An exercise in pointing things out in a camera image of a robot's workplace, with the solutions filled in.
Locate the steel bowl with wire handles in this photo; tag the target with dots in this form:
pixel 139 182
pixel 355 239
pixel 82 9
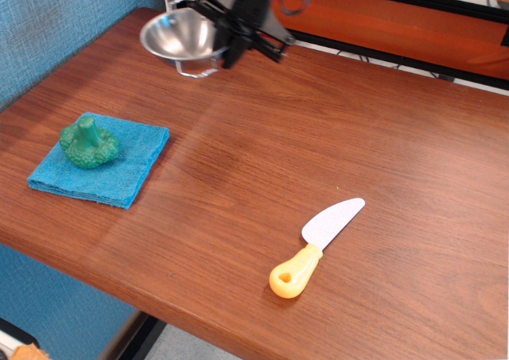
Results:
pixel 184 38

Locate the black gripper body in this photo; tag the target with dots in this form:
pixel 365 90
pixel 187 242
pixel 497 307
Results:
pixel 253 19

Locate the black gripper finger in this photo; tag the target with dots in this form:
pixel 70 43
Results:
pixel 237 48
pixel 222 39

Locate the green toy broccoli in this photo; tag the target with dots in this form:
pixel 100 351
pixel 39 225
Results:
pixel 87 145

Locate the black table leg frame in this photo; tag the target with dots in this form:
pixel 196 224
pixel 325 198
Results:
pixel 135 338

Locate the blue folded cloth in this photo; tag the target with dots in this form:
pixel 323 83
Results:
pixel 115 183

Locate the orange panel black frame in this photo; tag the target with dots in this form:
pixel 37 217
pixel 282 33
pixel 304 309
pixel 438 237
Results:
pixel 450 37

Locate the toy knife orange handle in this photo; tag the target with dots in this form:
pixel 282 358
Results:
pixel 289 279

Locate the orange object at corner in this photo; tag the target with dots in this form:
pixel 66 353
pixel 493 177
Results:
pixel 17 344

